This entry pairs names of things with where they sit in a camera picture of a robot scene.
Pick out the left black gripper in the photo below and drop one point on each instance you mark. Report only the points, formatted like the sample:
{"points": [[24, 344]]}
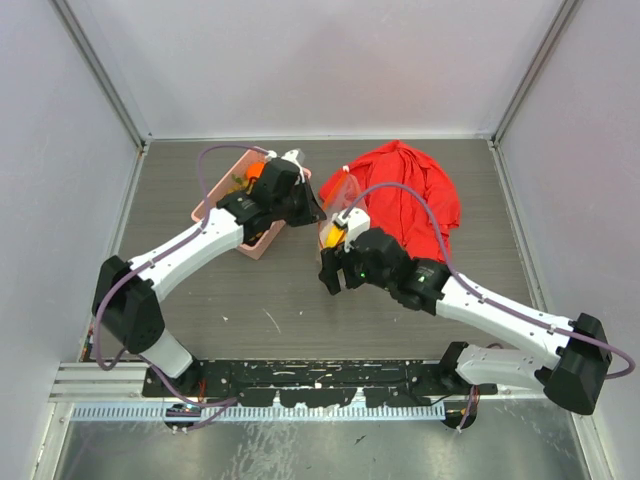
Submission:
{"points": [[311, 212]]}

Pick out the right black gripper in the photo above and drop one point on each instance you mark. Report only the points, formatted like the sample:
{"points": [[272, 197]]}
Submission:
{"points": [[332, 260]]}

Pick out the yellow lemon fruit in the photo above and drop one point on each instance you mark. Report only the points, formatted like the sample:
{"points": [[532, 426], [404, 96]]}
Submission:
{"points": [[331, 236]]}

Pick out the clear zip top bag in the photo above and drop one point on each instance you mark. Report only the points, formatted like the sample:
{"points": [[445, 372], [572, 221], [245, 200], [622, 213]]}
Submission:
{"points": [[342, 196]]}

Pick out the orange tangerine fruit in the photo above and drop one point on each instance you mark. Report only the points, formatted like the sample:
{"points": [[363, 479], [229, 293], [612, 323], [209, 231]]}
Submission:
{"points": [[254, 171]]}

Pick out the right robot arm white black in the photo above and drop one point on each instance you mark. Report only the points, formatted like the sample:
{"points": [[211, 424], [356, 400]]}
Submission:
{"points": [[565, 359]]}

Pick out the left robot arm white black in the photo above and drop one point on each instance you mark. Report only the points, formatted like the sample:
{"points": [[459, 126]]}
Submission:
{"points": [[129, 293]]}

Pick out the brown longan bunch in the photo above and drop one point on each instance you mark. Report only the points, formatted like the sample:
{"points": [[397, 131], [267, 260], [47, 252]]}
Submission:
{"points": [[241, 183]]}

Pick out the pink plastic basket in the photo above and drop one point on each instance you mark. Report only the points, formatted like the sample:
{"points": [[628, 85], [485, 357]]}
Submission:
{"points": [[219, 217]]}

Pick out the red cloth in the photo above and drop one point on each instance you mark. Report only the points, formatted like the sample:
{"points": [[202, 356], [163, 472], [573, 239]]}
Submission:
{"points": [[420, 219]]}

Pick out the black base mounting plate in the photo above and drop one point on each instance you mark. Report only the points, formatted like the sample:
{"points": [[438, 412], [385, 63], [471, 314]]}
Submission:
{"points": [[320, 384]]}

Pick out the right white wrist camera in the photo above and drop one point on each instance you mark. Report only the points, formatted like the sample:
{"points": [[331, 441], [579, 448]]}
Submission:
{"points": [[351, 224]]}

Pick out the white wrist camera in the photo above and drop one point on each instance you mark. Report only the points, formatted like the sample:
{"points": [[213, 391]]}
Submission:
{"points": [[351, 224], [294, 156]]}

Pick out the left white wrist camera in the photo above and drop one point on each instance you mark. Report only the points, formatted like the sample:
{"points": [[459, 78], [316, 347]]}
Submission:
{"points": [[294, 156]]}

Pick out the white slotted cable duct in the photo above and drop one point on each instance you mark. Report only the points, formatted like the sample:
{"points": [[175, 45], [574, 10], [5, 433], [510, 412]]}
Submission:
{"points": [[149, 411]]}

